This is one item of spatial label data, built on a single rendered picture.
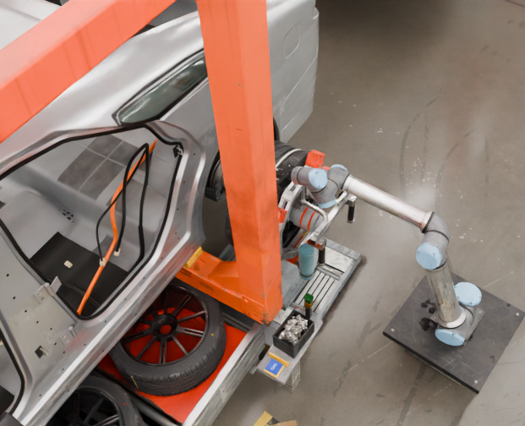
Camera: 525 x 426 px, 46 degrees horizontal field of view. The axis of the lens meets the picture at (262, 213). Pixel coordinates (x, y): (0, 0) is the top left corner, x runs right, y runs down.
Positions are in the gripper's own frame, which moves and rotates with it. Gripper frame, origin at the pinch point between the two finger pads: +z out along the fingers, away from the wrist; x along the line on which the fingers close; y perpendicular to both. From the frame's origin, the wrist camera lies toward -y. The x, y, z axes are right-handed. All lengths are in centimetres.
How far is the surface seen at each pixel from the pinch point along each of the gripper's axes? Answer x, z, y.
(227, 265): -26, 21, -45
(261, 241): 8, -33, -40
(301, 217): -33.3, -2.2, -3.7
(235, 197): 35, -36, -34
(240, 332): -69, 31, -68
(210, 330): -42, 24, -79
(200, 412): -53, 8, -117
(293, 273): -87, 36, -17
